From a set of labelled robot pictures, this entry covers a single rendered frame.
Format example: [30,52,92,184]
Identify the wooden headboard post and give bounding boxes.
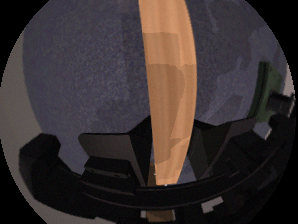
[145,161,174,222]

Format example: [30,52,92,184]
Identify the wooden rail with metal hooks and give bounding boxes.
[138,0,198,186]

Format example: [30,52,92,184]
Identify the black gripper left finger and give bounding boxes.
[77,116,153,186]

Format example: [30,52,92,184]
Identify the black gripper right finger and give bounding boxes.
[186,116,257,180]

